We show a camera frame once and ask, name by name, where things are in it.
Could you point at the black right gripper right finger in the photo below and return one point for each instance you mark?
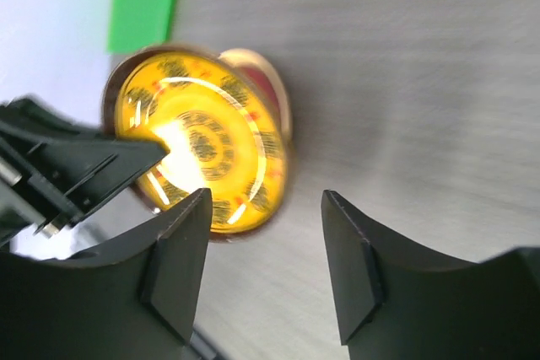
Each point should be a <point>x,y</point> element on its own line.
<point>398,299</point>

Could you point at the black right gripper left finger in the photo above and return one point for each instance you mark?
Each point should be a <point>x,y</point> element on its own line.
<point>131,297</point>

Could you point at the cream yellow plate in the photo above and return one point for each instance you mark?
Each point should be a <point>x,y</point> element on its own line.
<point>238,57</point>

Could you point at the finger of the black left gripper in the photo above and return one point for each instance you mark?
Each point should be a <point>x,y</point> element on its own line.
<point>125,161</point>

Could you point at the dark red patterned plate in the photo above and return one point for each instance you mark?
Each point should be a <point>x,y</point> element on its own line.
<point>260,79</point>

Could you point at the olive yellow patterned plate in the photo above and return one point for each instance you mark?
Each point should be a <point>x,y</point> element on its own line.
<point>219,130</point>

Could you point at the green plastic mat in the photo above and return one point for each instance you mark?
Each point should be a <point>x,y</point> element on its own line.
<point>138,23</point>

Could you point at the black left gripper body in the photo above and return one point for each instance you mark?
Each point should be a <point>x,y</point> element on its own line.
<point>48,166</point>

